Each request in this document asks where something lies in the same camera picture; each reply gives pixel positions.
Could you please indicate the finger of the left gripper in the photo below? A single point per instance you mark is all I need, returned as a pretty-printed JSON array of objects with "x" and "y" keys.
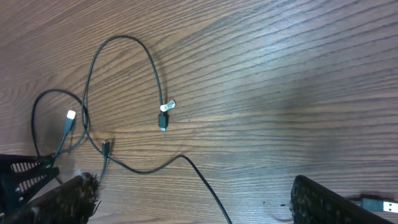
[{"x": 22, "y": 177}]

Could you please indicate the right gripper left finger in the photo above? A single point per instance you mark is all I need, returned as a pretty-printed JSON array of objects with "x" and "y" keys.
[{"x": 73, "y": 202}]

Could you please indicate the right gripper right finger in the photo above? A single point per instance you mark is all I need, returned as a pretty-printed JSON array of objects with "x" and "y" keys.
[{"x": 312, "y": 203}]

